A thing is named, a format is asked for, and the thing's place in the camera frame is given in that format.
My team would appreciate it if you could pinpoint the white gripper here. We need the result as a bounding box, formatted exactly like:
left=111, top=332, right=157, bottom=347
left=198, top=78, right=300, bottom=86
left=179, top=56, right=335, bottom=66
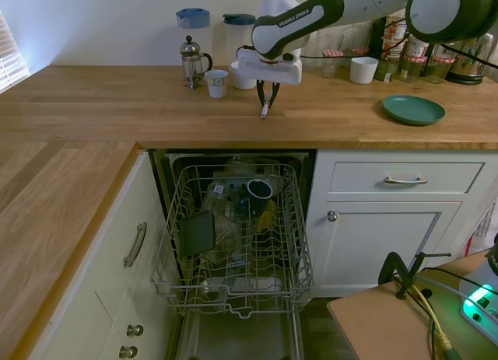
left=236, top=48, right=304, bottom=107

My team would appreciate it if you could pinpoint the steel dishwasher door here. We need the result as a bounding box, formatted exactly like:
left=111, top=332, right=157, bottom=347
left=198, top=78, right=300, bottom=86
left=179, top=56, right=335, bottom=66
left=165, top=308, right=307, bottom=360

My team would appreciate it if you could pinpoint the white cup with print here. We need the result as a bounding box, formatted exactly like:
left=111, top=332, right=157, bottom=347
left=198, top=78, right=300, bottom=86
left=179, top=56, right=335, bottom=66
left=204, top=69, right=230, bottom=100

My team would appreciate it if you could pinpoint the clear pitcher dark blue lid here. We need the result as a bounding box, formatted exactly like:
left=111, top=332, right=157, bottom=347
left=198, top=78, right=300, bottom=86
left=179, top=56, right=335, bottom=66
left=223, top=12, right=258, bottom=65

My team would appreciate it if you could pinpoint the clear drinking glass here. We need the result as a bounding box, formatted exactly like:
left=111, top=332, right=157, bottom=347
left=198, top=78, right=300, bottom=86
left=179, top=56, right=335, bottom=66
left=322, top=30, right=346, bottom=52

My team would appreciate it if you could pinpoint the glass french press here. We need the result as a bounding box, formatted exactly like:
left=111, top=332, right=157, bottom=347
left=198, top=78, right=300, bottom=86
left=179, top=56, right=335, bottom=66
left=178, top=35, right=215, bottom=91

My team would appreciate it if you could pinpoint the wide plain white cup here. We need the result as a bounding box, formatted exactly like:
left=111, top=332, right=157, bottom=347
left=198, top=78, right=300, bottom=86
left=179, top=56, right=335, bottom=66
left=349, top=56, right=380, bottom=85

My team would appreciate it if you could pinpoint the clear pitcher light blue lid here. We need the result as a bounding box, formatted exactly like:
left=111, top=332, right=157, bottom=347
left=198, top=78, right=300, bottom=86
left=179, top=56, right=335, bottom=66
left=175, top=8, right=212, bottom=72

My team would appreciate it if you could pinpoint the black mug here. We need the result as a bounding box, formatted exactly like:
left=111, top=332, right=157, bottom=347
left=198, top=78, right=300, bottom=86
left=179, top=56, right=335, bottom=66
left=245, top=177, right=275, bottom=218

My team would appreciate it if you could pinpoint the clear glass jar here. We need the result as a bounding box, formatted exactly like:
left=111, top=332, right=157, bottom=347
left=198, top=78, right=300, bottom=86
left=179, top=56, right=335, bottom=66
left=201, top=180, right=235, bottom=222

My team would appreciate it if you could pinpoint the green oatmeal cup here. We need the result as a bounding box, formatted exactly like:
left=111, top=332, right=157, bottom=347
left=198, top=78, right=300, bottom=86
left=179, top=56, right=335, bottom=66
left=374, top=58, right=404, bottom=83

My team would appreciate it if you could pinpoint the red oatmeal cup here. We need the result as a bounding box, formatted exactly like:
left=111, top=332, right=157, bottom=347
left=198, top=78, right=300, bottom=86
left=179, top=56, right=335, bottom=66
left=382, top=36, right=406, bottom=62

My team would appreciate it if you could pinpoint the white oatmeal cup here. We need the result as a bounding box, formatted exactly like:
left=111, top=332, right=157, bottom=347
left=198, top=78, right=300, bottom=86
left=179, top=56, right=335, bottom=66
left=383, top=9, right=408, bottom=39
left=405, top=33, right=431, bottom=58

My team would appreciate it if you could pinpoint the green plate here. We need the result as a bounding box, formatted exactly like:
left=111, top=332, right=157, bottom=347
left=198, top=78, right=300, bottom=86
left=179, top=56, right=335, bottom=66
left=381, top=94, right=447, bottom=127

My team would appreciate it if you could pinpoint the black rectangular tray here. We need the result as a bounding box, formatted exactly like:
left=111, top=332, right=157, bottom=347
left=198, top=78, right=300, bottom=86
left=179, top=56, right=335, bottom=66
left=178, top=211, right=216, bottom=259

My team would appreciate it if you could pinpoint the white base cabinet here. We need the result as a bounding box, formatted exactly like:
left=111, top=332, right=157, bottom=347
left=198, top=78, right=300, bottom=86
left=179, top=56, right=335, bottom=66
left=306, top=148, right=498, bottom=299
left=27, top=152, right=184, bottom=360

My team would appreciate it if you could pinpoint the steel electric kettle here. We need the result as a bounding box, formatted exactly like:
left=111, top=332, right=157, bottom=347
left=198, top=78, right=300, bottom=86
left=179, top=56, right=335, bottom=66
left=446, top=32, right=497, bottom=86

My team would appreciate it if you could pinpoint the black C-clamp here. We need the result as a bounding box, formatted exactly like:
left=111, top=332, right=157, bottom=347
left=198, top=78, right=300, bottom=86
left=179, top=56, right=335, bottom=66
left=378, top=250, right=453, bottom=301

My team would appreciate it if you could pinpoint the white plastic bag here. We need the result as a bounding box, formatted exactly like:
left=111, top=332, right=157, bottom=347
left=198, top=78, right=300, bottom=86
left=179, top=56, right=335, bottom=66
left=464, top=197, right=498, bottom=257

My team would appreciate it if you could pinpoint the plywood robot stand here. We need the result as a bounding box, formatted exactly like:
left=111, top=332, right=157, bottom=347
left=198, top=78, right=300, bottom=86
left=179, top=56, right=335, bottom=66
left=326, top=250, right=498, bottom=360

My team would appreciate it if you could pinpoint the white mug with handle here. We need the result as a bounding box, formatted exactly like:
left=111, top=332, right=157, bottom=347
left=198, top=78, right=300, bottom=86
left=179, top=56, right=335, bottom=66
left=228, top=61, right=258, bottom=91

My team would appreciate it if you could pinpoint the silver bar drawer handle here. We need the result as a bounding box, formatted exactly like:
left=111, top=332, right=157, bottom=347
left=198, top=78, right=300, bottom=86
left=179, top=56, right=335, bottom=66
left=384, top=176, right=429, bottom=187
left=123, top=221, right=149, bottom=269

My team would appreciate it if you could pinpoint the grey wire dishwasher rack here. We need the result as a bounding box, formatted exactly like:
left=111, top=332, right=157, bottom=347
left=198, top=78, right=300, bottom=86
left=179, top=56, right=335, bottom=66
left=149, top=163, right=316, bottom=320

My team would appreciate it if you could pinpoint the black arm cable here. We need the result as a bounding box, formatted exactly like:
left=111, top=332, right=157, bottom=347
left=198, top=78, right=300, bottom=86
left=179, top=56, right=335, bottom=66
left=299, top=40, right=498, bottom=72

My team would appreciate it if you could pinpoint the yellow cable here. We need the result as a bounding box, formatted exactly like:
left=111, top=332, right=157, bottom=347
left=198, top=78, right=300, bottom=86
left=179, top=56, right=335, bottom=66
left=411, top=283, right=455, bottom=354

